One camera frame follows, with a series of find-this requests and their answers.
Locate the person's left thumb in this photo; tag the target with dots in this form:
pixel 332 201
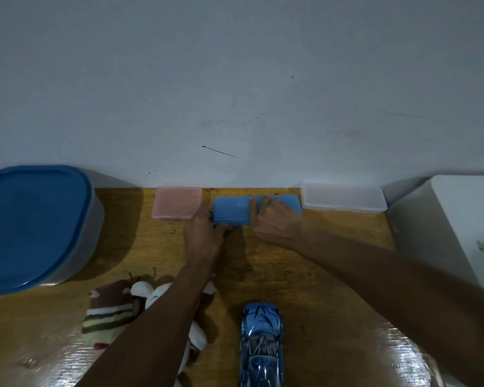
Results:
pixel 223 228

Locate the person's right forearm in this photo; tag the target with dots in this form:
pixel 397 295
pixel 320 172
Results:
pixel 399 294

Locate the blue toy car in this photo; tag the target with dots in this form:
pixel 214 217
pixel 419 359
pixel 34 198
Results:
pixel 261 346

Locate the striped plush bee toy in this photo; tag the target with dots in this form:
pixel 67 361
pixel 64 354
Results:
pixel 113 310

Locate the pink plastic case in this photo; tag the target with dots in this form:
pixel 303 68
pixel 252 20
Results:
pixel 176 202

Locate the person's right hand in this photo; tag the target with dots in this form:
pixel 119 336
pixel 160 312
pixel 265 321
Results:
pixel 276 223

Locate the person's left hand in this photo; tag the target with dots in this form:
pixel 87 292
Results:
pixel 201 239

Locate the person's right thumb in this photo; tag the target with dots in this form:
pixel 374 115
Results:
pixel 253 207

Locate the blue lid storage container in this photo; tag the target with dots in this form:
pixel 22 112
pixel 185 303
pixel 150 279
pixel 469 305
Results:
pixel 34 229

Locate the white storage box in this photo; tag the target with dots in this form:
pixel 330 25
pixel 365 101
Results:
pixel 451 227

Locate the clear plastic case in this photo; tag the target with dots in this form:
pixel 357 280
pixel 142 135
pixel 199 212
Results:
pixel 343 197

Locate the blue plastic case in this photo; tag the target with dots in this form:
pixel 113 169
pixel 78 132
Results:
pixel 234 209

